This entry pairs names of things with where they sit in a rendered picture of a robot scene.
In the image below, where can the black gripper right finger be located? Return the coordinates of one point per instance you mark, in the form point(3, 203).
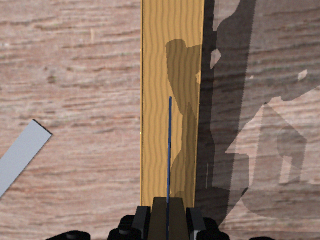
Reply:
point(205, 228)

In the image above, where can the grey flat bar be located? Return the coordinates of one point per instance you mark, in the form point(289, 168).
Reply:
point(21, 152)

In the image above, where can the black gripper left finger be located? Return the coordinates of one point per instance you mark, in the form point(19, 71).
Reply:
point(131, 227)

